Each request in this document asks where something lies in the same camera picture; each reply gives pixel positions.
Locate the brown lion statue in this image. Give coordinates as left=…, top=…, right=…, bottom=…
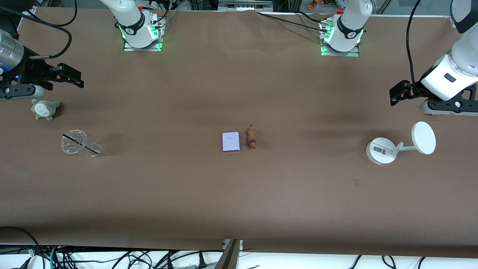
left=246, top=124, right=258, bottom=150

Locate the brown table cover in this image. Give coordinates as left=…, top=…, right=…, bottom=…
left=0, top=7, right=478, bottom=259

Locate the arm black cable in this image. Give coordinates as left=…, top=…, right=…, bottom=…
left=0, top=0, right=78, bottom=60
left=406, top=0, right=430, bottom=96

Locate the white round phone stand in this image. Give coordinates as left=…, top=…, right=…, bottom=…
left=365, top=121, right=437, bottom=166

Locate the grey plush toy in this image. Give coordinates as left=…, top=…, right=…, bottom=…
left=31, top=99, right=60, bottom=121

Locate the black looping floor cable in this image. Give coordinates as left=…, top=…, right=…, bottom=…
left=0, top=226, right=42, bottom=269

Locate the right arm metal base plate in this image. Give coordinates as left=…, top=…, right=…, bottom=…
left=123, top=16, right=165, bottom=52

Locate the black cable across table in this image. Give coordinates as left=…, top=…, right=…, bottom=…
left=257, top=11, right=331, bottom=33

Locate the black straw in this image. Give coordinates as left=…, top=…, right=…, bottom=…
left=63, top=133, right=100, bottom=154

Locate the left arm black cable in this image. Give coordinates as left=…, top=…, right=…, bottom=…
left=406, top=0, right=430, bottom=96

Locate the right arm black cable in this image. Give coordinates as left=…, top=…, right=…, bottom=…
left=0, top=0, right=78, bottom=60

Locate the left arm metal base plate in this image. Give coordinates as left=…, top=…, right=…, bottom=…
left=320, top=21, right=360, bottom=58

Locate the clear plastic cup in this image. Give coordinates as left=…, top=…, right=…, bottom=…
left=61, top=129, right=102, bottom=157

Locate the brown wooden beam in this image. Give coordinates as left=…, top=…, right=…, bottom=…
left=214, top=239, right=242, bottom=269

